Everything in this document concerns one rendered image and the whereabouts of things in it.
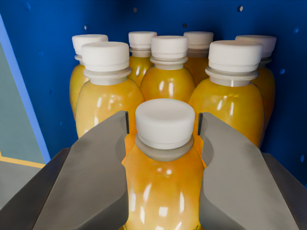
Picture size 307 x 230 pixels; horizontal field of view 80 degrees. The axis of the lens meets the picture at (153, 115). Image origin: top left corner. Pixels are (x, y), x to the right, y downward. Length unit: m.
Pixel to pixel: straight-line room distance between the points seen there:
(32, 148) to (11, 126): 0.25
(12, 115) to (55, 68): 1.68
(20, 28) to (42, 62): 0.04
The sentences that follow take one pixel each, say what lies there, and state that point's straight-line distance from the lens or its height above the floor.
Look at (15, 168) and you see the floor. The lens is 2.33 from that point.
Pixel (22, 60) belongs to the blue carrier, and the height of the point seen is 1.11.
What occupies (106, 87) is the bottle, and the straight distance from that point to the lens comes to 0.16.
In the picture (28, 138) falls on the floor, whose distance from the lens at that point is 1.98.
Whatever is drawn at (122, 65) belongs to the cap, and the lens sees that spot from 0.16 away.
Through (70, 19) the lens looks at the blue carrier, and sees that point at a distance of 0.27.
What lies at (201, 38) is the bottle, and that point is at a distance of 0.26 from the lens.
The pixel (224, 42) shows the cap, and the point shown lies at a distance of 0.17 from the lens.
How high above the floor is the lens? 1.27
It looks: 62 degrees down
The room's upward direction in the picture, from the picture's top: 173 degrees counter-clockwise
